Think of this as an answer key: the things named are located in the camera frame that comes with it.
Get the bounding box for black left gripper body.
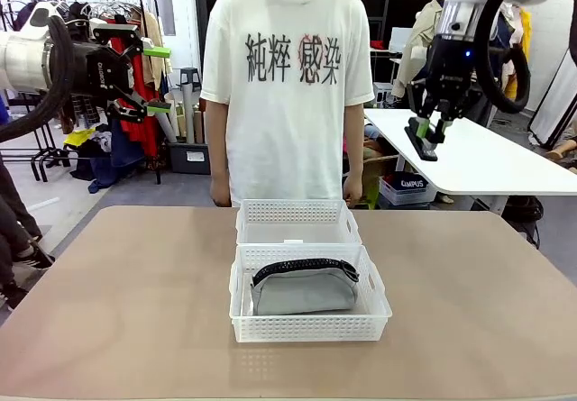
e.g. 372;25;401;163
67;42;134;100

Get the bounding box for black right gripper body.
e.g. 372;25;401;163
426;35;474;105

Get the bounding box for yellow hanging garment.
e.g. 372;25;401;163
501;6;533;100

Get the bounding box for blue cloth pile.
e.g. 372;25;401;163
87;119;146;194

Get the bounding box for red hanging dress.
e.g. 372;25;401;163
107;24;160;158

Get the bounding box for person's left hand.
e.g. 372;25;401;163
342;176;365;205

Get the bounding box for person's right hand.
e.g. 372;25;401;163
210;180;233;208

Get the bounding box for yellow cloth pile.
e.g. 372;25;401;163
62;125;98;148

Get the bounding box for black stapler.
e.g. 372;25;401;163
403;119;440;163

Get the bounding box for black metal clothes rack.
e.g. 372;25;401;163
0;0;164;184

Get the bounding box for white perforated plastic basket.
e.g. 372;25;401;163
234;198;363;247
228;243;393;343

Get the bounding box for bystander dark trouser legs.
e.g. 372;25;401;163
0;152;56;310

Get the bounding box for white basket with dark cap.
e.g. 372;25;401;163
379;171;438;207

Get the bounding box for beige hanging garment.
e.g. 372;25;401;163
140;11;169;92

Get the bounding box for white background table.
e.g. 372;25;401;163
363;107;577;215

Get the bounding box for black bag under table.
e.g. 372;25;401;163
501;194;545;250

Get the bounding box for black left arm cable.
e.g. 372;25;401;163
0;14;76;143

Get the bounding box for grey zippered pencil pouch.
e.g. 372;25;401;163
249;258;361;317

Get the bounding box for person's right forearm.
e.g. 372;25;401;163
206;128;229;184

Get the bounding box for dark grey storage box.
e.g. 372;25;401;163
167;141;211;176

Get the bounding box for person's left forearm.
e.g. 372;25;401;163
343;123;366;179

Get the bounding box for mannequin with beige coat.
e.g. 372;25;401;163
390;0;445;101

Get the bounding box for person in white t-shirt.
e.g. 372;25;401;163
199;0;376;206

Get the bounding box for green bin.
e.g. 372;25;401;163
360;178;382;209

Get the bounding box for bundle of paper rolls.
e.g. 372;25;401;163
147;86;207;146

